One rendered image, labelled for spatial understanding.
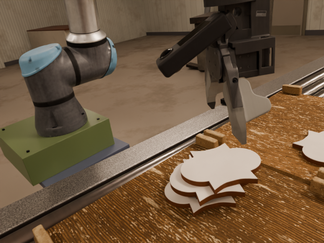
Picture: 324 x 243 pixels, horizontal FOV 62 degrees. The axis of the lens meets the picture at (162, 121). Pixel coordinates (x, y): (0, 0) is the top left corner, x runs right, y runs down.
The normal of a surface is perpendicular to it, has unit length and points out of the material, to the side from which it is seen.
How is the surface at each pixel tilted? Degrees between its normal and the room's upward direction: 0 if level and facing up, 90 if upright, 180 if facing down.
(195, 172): 0
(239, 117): 76
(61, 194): 0
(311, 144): 0
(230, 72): 51
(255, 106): 56
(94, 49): 101
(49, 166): 90
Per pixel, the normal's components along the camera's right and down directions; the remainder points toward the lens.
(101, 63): 0.65, 0.42
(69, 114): 0.67, -0.06
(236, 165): -0.13, -0.90
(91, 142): 0.69, 0.22
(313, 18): -0.71, 0.38
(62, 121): 0.37, 0.07
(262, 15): 0.13, 0.39
